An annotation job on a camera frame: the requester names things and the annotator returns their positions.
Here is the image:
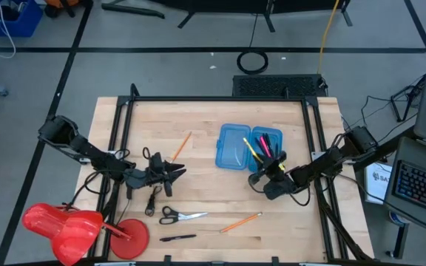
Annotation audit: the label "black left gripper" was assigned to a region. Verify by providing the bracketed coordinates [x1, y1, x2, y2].
[135, 151, 187, 198]

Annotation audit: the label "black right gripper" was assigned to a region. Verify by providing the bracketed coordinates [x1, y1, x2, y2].
[248, 151, 297, 201]

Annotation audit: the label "orange pencil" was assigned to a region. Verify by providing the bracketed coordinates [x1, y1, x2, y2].
[171, 132, 192, 163]
[219, 211, 263, 234]

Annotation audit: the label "pink highlighter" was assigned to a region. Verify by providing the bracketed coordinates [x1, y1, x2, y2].
[259, 135, 272, 159]

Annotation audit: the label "yellow highlighter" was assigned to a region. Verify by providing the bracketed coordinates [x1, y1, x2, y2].
[243, 137, 263, 163]

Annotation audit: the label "black-handled scissors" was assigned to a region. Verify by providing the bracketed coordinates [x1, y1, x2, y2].
[158, 205, 209, 225]

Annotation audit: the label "blue plastic pencil box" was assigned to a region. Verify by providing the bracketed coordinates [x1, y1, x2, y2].
[214, 123, 284, 174]

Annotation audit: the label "white box with logo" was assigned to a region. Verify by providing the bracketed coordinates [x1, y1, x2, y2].
[363, 161, 396, 205]

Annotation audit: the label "black perforated case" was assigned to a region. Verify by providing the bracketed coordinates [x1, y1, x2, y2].
[231, 73, 328, 98]

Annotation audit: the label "red desk lamp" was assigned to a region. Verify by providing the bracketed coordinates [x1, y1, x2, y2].
[21, 202, 150, 266]

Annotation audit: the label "black desk leg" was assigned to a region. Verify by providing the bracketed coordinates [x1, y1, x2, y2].
[385, 221, 410, 259]

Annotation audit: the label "laptop with lit keyboard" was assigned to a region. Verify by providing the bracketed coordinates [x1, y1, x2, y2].
[382, 135, 426, 239]

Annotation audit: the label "black bar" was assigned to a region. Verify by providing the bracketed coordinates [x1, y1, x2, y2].
[101, 2, 166, 20]

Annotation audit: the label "black stand base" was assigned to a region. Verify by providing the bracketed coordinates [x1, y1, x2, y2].
[149, 0, 354, 34]

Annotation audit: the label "orange and black bag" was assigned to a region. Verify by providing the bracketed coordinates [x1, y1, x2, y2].
[44, 0, 94, 18]

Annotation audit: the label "blue plastic bin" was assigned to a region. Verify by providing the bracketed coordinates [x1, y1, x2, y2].
[0, 0, 44, 38]

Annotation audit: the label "black lamp cable with switch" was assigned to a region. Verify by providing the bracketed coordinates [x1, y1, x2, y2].
[116, 184, 163, 225]

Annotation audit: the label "black aluminium table frame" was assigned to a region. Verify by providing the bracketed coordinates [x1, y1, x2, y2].
[87, 83, 375, 266]

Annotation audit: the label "coiled black cable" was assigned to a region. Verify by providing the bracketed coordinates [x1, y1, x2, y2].
[236, 13, 269, 75]

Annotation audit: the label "black wire stand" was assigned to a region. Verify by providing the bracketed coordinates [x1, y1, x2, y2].
[390, 83, 426, 123]

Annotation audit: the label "yellow cable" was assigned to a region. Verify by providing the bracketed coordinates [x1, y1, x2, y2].
[315, 0, 342, 75]

